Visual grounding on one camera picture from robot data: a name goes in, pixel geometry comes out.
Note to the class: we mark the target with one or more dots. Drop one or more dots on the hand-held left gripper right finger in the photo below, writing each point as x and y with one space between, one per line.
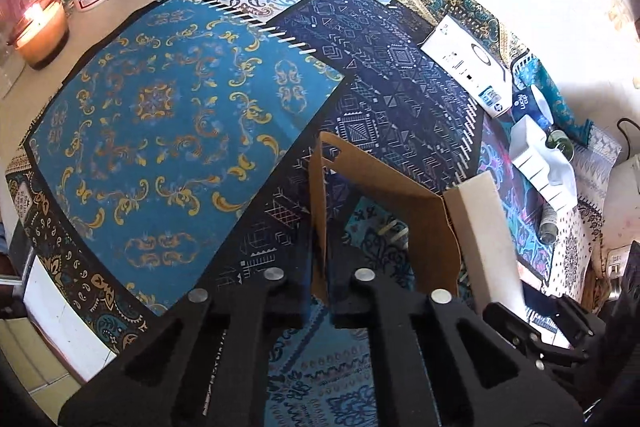
400 322

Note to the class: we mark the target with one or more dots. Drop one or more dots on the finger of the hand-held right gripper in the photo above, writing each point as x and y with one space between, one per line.
515 332
575 319

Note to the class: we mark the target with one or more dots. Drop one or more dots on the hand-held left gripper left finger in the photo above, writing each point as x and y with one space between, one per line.
250 307

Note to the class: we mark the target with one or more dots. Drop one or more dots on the white foam block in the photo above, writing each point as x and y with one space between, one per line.
487 242

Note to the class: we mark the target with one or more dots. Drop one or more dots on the brown cardboard box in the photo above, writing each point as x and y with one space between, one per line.
390 202

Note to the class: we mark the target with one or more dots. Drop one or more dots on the green glass bottle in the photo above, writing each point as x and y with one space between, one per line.
561 143

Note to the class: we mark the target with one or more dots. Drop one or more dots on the white black paisley mat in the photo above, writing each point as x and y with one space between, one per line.
575 247

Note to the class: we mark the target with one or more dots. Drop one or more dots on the small clear bottle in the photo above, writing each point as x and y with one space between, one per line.
550 224

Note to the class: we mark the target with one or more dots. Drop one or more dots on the teal black pattern mat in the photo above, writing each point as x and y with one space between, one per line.
320 387

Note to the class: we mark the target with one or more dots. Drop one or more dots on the purple pink floral mat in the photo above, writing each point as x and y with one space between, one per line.
505 192

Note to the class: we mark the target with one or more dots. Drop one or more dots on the white plastic tray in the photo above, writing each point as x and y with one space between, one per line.
540 167

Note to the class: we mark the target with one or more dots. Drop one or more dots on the black gold paisley mat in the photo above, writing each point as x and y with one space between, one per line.
75 277

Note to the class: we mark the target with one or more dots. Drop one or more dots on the blue gold floral mat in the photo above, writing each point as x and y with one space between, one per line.
165 117

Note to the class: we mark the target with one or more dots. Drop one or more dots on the teal gold floral cloth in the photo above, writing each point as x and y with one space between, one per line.
560 107

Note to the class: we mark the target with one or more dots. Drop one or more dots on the blue white pouch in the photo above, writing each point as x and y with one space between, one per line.
532 107

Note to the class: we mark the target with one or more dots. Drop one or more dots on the navy geometric pattern mat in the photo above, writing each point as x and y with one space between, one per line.
400 72

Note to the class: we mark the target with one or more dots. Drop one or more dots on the white carton box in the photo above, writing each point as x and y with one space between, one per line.
465 62

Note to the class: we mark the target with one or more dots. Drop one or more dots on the beige teal paisley mat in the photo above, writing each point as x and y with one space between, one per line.
465 7

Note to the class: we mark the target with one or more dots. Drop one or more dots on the lit candle in glass jar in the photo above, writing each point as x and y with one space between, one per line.
42 32

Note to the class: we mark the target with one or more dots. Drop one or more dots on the white wall socket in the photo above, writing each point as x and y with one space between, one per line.
615 262

